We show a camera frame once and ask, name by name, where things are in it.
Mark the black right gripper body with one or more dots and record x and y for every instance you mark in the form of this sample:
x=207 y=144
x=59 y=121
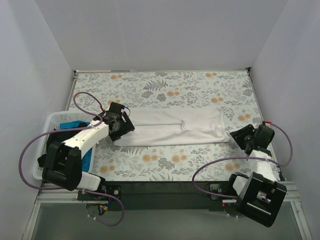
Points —
x=244 y=136

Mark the floral patterned table mat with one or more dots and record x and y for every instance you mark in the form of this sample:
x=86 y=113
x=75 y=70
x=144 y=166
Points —
x=162 y=98

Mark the black t shirt in basket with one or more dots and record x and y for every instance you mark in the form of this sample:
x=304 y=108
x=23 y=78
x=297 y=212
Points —
x=53 y=137

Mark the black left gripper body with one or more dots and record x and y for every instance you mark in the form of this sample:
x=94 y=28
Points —
x=124 y=125

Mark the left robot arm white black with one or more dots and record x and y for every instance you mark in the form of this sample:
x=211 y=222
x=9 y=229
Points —
x=63 y=160

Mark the blue t shirt in basket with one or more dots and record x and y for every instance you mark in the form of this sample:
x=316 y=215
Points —
x=88 y=158

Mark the white t shirt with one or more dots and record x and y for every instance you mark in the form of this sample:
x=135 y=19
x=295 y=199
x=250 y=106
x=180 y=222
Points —
x=175 y=126

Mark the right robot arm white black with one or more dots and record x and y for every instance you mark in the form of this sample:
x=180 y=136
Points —
x=259 y=195

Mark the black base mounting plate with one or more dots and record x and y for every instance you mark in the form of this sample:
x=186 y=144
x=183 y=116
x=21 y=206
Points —
x=170 y=195

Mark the aluminium front rail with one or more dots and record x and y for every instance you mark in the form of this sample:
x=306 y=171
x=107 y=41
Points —
x=65 y=215

